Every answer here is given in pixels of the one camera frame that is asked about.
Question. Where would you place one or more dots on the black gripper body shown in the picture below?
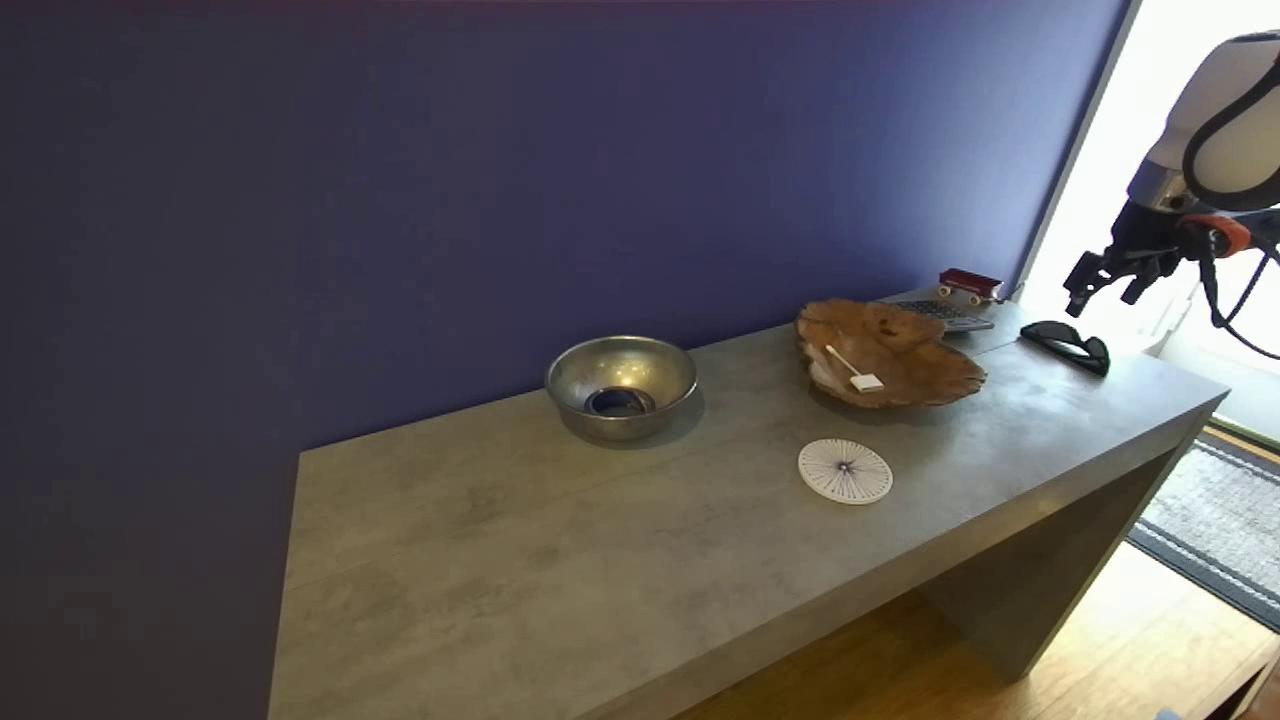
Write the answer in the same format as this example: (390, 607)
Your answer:
(1146, 243)

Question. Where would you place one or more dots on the brown wooden key bowl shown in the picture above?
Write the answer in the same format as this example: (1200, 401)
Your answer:
(921, 366)

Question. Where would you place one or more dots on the small white key fob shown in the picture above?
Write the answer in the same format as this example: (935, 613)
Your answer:
(864, 383)

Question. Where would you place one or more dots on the round metal bowl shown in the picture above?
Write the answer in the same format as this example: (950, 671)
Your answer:
(626, 385)

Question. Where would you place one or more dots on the black sunglasses blue lenses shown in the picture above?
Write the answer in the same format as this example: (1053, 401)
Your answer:
(1064, 342)

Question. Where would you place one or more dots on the grey striped floor rug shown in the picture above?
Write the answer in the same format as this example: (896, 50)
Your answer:
(1220, 515)

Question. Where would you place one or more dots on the white round coaster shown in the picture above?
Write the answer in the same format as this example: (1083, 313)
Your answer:
(846, 471)

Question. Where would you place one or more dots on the grey concrete-look cabinet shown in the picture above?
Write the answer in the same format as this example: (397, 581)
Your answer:
(562, 560)

